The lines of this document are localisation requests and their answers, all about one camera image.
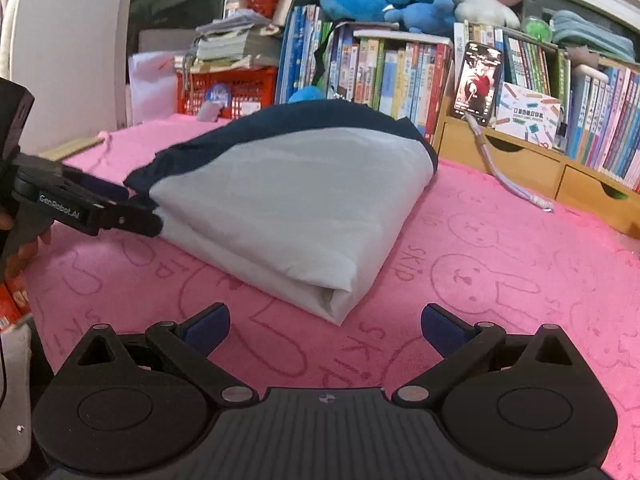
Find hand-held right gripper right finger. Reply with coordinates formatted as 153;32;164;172
392;304;576;407

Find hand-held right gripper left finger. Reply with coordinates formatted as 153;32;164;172
72;302;261;406

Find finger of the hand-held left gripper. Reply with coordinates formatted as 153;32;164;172
62;165;153;209
100;200;163;238

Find white and navy jacket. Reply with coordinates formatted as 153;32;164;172
122;99;440;326

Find person's left hand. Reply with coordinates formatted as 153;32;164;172
0;212;53;281

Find wooden board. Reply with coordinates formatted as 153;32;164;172
39;132;108;163

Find pink bunny-print blanket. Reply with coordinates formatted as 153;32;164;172
22;112;640;480

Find white paper sheet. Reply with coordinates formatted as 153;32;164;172
128;52;181;128

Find red packet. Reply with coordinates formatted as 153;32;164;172
0;280;32;333

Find blue and grey hang tag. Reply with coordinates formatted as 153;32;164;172
197;84;232;122

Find red plastic basket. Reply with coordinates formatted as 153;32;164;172
176;66;278;121

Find wooden desk organizer with drawers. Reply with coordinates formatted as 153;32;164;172
432;35;640;238

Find stack of papers and booklets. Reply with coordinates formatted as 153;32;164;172
187;10;283;73

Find white cloth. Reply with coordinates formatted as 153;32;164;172
0;322;33;466

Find blue fluffy pom-pom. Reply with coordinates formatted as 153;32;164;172
289;86;326;105

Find white label printer box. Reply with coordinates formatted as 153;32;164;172
495;81;562;148

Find smartphone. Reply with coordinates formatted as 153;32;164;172
452;41;503;127

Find row of tall picture books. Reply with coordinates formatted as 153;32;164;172
277;5;453;143

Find row of pastel-spine books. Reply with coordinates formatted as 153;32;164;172
567;65;640;191

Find row of green-spine books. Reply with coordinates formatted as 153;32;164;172
454;22;571;151

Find green ball toy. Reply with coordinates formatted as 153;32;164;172
522;16;553;43

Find folded teal towels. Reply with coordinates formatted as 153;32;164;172
550;10;638;63

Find white charging cable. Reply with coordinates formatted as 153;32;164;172
465;114;555;213

